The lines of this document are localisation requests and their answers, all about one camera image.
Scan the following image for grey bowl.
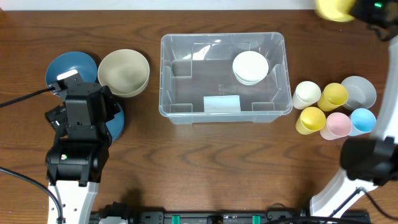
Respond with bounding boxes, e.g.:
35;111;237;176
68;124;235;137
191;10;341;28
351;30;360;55
341;76;377;111

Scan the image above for yellow cup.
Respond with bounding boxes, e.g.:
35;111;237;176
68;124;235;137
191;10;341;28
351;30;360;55
317;83;348;111
295;107;326;135

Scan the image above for light blue cup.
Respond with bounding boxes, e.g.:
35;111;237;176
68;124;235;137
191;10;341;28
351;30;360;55
349;108;376;136

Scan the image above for white cup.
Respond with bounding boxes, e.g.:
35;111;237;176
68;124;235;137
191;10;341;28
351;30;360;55
292;81;321;110

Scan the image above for white bowl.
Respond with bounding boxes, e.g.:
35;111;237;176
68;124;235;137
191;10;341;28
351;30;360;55
232;51;269;85

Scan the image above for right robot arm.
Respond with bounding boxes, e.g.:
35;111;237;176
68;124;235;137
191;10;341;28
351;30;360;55
307;0;397;223

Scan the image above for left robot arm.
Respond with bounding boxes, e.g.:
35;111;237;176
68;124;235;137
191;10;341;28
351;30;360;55
45;70;121;223

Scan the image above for dark blue plate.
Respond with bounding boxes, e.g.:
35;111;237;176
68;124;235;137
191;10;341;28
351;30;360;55
106;104;124;143
45;51;98;86

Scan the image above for beige bowl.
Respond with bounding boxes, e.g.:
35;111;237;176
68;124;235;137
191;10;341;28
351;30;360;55
97;49;150;98

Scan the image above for pink cup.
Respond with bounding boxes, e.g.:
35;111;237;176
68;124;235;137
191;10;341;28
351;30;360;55
320;112;352;140

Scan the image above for clear plastic storage bin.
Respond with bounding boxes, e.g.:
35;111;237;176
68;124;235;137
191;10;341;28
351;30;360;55
159;32;293;124

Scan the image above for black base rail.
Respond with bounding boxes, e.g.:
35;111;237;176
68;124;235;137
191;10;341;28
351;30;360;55
90;201;373;224

